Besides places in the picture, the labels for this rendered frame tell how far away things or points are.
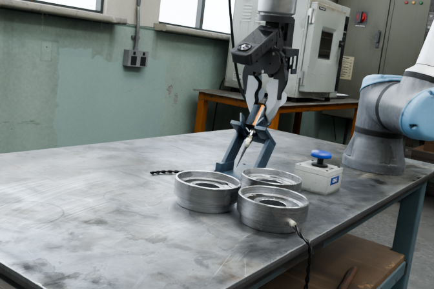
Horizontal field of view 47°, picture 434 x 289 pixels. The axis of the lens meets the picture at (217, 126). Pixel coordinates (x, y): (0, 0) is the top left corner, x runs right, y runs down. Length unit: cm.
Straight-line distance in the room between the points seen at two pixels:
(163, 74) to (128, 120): 37
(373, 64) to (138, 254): 419
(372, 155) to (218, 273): 73
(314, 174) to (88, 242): 48
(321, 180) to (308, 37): 215
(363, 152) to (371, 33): 351
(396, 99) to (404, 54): 346
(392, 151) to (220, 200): 60
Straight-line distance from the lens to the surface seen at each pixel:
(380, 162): 123
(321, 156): 96
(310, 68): 306
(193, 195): 75
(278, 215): 70
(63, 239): 63
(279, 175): 91
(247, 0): 327
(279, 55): 98
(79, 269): 56
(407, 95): 113
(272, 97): 99
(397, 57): 462
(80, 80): 259
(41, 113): 248
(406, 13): 464
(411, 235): 149
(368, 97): 124
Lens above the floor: 104
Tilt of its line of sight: 9 degrees down
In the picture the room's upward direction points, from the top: 7 degrees clockwise
